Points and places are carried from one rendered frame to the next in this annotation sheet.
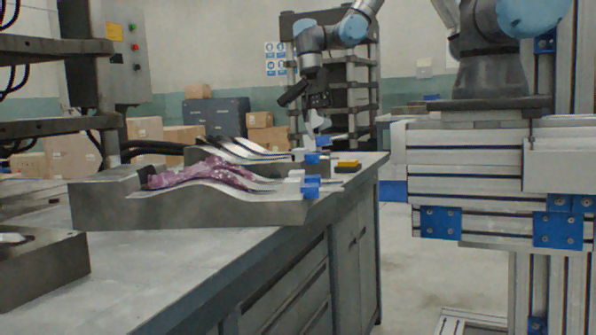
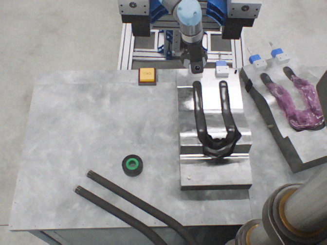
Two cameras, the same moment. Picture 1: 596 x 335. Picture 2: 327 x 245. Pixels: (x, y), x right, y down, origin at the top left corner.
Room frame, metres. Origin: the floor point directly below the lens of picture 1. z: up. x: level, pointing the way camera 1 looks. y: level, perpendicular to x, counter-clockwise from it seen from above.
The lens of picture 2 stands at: (1.86, 0.70, 2.09)
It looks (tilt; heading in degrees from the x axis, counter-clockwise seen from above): 62 degrees down; 246
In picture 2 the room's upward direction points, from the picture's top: straight up
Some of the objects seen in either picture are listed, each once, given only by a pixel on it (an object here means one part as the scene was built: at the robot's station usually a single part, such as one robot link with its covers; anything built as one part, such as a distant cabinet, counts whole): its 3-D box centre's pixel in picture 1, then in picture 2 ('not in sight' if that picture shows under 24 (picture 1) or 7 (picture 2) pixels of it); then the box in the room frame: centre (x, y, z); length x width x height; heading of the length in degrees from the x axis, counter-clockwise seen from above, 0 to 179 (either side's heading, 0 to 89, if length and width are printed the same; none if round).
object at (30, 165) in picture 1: (42, 168); not in sight; (5.74, 3.25, 0.34); 0.63 x 0.45 x 0.40; 67
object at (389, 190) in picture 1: (409, 187); not in sight; (4.46, -1.10, 0.11); 0.61 x 0.41 x 0.22; 67
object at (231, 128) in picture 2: (244, 147); (215, 113); (1.41, 0.16, 0.92); 0.35 x 0.16 x 0.09; 68
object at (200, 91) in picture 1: (198, 91); not in sight; (8.68, 1.80, 1.26); 0.42 x 0.33 x 0.29; 67
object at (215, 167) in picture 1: (201, 172); (298, 98); (1.07, 0.23, 0.90); 0.26 x 0.18 x 0.08; 85
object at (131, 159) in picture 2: not in sight; (132, 165); (1.77, 0.20, 0.82); 0.08 x 0.08 x 0.04
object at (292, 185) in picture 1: (314, 190); (276, 52); (0.99, -0.03, 0.86); 0.13 x 0.05 x 0.05; 85
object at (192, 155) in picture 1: (242, 162); (211, 123); (1.42, 0.17, 0.87); 0.50 x 0.26 x 0.14; 68
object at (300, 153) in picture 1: (317, 158); (220, 64); (1.27, -0.05, 0.89); 0.13 x 0.05 x 0.05; 67
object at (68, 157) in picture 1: (106, 159); not in sight; (5.23, 2.20, 0.47); 1.22 x 0.80 x 0.94; 71
